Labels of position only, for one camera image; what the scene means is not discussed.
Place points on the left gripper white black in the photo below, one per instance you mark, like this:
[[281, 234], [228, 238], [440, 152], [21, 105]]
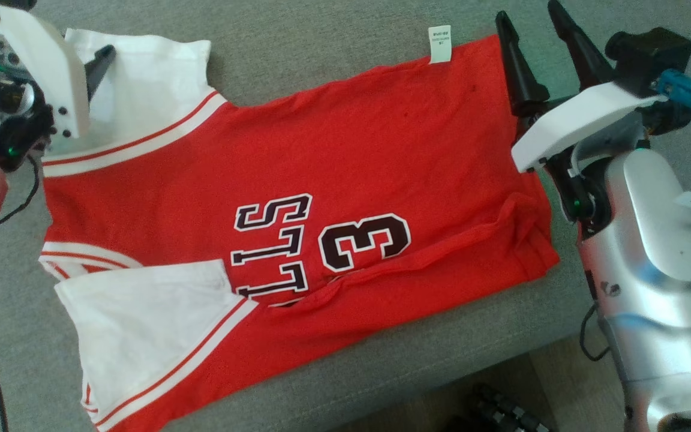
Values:
[[39, 54]]

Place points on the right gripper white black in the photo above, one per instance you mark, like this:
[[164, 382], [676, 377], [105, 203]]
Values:
[[579, 120]]

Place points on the red white basketball jersey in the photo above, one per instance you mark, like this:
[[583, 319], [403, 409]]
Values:
[[321, 150]]

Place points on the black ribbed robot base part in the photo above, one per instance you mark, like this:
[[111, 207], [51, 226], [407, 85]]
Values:
[[495, 414]]

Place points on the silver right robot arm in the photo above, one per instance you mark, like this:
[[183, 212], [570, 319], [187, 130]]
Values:
[[657, 270]]

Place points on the grey sofa seat cushion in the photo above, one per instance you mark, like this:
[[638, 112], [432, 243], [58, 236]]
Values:
[[321, 36]]

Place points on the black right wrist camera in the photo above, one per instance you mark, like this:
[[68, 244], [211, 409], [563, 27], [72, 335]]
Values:
[[648, 57]]

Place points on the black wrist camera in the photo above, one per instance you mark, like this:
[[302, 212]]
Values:
[[18, 3], [648, 57]]

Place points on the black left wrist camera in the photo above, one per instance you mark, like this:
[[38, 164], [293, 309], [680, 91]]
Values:
[[18, 3]]

